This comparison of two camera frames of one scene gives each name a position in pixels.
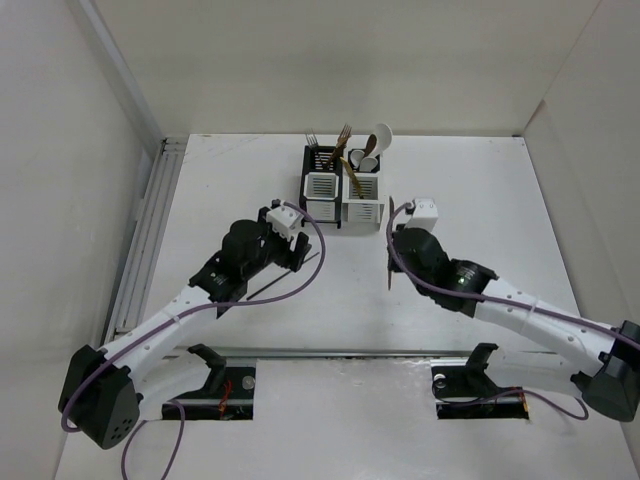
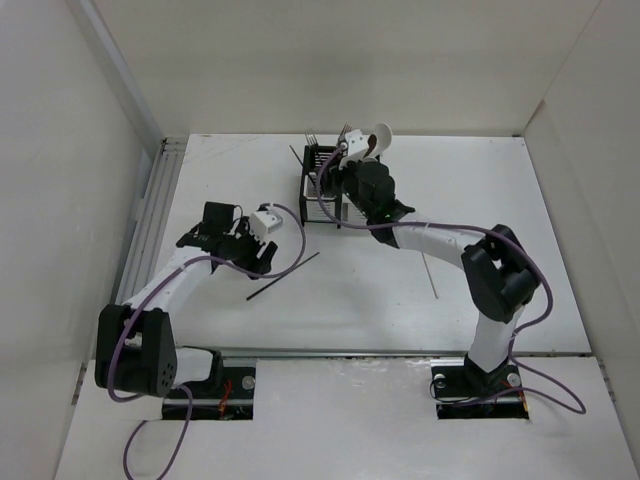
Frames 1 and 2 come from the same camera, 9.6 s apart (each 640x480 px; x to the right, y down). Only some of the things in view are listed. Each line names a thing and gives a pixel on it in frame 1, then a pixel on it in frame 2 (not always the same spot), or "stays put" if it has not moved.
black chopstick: (275, 281) stays put
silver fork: (312, 143) stays put
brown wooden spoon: (370, 144) stays put
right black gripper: (394, 266) -> (331, 177)
